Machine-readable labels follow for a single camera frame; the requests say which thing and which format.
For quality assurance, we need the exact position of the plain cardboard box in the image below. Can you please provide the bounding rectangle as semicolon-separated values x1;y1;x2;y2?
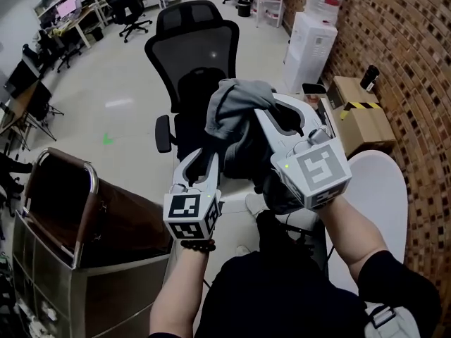
326;75;380;111

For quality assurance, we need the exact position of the steel trolley cart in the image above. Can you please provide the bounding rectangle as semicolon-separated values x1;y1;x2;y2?
12;146;175;338

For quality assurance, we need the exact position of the black bottle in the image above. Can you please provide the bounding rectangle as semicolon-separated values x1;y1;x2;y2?
359;64;380;92

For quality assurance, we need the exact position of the person's right forearm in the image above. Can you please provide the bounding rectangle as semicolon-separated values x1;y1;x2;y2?
316;194;388;280

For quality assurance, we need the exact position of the person's right shoe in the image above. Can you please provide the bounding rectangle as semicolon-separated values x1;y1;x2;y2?
245;193;272;218

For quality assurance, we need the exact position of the white frame workbench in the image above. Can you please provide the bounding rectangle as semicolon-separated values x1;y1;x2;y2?
33;0;106;49

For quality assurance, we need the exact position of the white bathtub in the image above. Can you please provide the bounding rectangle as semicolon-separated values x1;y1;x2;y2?
218;149;409;295

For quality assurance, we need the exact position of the dark bead bracelet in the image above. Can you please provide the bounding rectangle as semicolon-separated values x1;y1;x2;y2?
180;239;216;254

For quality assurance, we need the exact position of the person's left forearm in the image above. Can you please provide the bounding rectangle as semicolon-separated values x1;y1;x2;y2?
149;239;218;338

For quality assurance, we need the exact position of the black flat device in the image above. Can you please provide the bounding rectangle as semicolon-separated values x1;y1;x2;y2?
302;82;327;95

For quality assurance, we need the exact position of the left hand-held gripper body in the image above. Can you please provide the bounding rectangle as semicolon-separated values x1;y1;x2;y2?
163;183;224;242

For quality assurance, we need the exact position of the grey shoulder bag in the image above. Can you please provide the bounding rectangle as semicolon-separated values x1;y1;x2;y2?
362;301;424;338

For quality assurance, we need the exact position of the grey cloth garment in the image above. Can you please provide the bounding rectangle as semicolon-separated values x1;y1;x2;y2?
204;78;279;181

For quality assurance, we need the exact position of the person's black shirt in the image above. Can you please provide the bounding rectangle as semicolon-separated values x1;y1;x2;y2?
195;248;443;338

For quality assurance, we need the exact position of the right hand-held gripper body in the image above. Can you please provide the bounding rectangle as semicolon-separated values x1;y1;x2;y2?
270;127;353;211

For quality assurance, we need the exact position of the white water dispenser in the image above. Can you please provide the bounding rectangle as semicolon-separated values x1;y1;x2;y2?
283;11;338;94

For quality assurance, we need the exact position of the black mesh office chair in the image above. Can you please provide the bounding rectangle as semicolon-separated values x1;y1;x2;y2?
144;0;272;195

